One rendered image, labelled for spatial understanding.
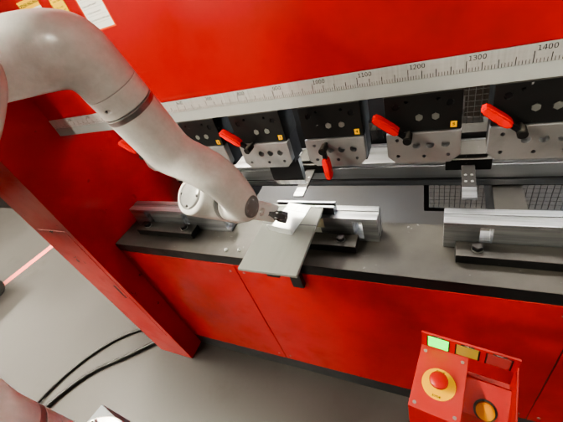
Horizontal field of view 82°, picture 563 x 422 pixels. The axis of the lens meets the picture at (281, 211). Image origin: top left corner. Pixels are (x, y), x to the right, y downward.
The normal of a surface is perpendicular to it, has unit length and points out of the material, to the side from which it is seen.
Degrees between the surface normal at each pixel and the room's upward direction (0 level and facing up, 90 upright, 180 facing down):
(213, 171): 50
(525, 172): 90
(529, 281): 0
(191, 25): 90
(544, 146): 90
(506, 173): 90
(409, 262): 0
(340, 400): 0
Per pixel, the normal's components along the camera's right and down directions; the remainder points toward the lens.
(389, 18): -0.35, 0.67
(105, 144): 0.90, 0.03
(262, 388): -0.28, -0.74
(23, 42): 0.11, 0.45
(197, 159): 0.26, -0.34
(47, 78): 0.17, 0.83
